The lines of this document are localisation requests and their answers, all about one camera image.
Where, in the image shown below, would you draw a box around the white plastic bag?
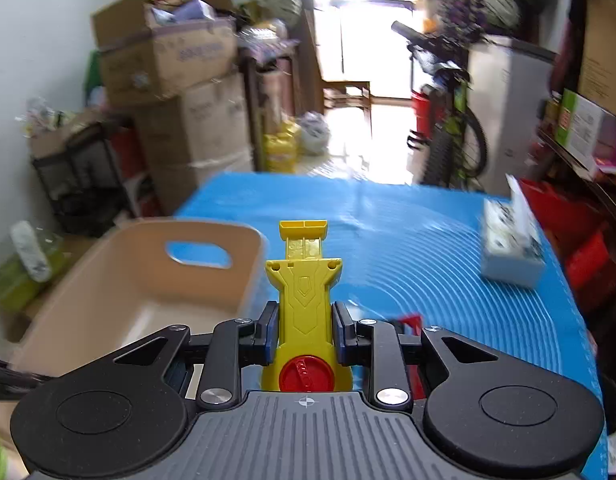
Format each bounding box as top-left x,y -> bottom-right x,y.
297,111 -> 332,157

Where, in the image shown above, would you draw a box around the white tissue box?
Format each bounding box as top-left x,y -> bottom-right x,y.
480,174 -> 547,289

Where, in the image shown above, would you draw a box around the green and white box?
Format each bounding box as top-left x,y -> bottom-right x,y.
555,88 -> 616,172

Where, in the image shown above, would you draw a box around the red bags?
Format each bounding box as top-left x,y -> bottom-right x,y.
517,176 -> 616,312

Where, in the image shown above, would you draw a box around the dark wooden side table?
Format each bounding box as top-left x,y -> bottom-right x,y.
237,39 -> 299,172

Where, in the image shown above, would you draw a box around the black utility cart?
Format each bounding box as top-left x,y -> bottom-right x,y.
31,119 -> 139,239

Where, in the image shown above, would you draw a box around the black and green bicycle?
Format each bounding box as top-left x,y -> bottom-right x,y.
390,20 -> 490,192

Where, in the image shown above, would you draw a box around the small cardboard box with bottles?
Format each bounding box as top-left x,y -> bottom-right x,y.
26,109 -> 109,159

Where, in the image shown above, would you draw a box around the beige plastic basket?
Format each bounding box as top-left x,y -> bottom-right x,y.
10,219 -> 267,381

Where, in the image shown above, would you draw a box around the red toy figure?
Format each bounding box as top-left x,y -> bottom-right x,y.
394,313 -> 425,335

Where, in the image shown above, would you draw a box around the green bag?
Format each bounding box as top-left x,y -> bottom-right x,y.
84,49 -> 107,107

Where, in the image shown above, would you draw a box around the wooden chair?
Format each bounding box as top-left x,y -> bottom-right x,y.
322,79 -> 375,112

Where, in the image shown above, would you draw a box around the large taped cardboard box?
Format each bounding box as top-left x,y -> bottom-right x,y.
132,72 -> 255,217

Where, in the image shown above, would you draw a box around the dark wooden shelf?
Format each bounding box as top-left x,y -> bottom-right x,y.
535,124 -> 616,242

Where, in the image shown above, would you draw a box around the blue silicone baking mat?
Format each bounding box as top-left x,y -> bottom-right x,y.
174,172 -> 610,480

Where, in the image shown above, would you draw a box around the open printed cardboard box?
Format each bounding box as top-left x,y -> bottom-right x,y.
90,0 -> 239,109

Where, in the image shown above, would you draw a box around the yellow plastic jug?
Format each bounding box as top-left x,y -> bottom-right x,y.
264,119 -> 304,174

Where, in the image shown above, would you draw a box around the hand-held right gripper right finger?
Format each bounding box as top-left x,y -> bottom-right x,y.
332,301 -> 555,409

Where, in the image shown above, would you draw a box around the white chest freezer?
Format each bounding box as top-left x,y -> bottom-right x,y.
465,34 -> 560,197

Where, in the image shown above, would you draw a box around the pile of clothes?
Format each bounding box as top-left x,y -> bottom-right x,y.
440,0 -> 525,44

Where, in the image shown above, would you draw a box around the red container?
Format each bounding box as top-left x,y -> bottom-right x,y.
112,126 -> 149,182

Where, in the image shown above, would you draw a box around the green plastic container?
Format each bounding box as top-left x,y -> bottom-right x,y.
0,239 -> 64,312

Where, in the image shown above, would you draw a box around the tall brown cardboard box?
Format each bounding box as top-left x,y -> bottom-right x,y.
577,0 -> 616,122

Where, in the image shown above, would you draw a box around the yellow toy launcher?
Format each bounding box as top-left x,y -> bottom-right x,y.
260,219 -> 354,394

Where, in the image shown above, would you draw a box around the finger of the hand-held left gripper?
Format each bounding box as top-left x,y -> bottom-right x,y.
0,354 -> 54,402

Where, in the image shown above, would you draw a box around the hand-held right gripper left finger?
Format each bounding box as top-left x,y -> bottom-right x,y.
62,301 -> 280,408

